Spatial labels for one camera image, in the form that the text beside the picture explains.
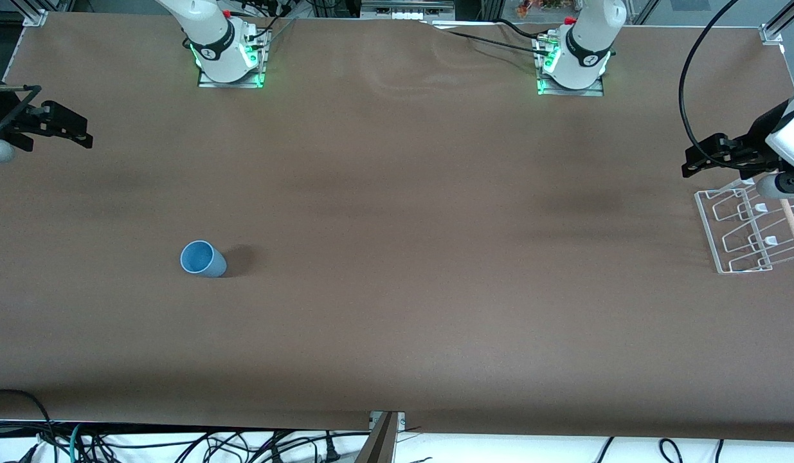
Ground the light blue plastic cup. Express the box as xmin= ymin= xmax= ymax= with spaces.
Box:
xmin=180 ymin=240 xmax=228 ymax=278

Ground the orange red background clutter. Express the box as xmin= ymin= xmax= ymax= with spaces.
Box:
xmin=516 ymin=0 xmax=564 ymax=17

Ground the white power strip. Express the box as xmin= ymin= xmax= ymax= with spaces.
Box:
xmin=361 ymin=0 xmax=455 ymax=20

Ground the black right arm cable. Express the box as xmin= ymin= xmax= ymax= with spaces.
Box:
xmin=0 ymin=82 xmax=42 ymax=139

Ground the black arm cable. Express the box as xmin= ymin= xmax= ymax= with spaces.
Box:
xmin=0 ymin=82 xmax=42 ymax=139
xmin=678 ymin=0 xmax=744 ymax=171

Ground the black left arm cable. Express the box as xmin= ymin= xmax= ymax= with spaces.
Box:
xmin=678 ymin=0 xmax=744 ymax=171

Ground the aluminium frame post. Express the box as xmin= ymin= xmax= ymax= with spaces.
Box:
xmin=21 ymin=0 xmax=50 ymax=26
xmin=760 ymin=0 xmax=794 ymax=44

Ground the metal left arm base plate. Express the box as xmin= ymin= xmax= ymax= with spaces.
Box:
xmin=535 ymin=35 xmax=604 ymax=97

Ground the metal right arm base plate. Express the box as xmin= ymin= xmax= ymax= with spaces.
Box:
xmin=197 ymin=29 xmax=267 ymax=89

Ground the black table cable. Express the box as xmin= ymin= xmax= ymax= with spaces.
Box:
xmin=496 ymin=18 xmax=555 ymax=39
xmin=432 ymin=24 xmax=546 ymax=51

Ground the black plug cable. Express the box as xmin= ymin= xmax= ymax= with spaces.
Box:
xmin=310 ymin=434 xmax=339 ymax=463

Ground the metal table leg bracket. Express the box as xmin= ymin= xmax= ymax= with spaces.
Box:
xmin=355 ymin=410 xmax=407 ymax=463

